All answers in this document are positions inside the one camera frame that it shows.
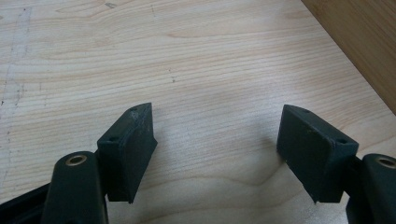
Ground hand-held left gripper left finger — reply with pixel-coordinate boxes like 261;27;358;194
96;102;159;204

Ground brown wooden board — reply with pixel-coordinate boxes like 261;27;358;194
300;0;396;116

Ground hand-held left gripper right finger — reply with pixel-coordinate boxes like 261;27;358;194
276;104;360;204

